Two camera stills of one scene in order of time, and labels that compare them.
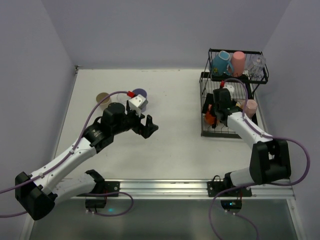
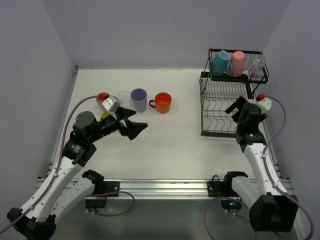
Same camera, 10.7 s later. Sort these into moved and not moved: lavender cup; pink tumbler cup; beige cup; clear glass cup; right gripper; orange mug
Moved: orange mug; right gripper
Not moved: lavender cup; clear glass cup; beige cup; pink tumbler cup
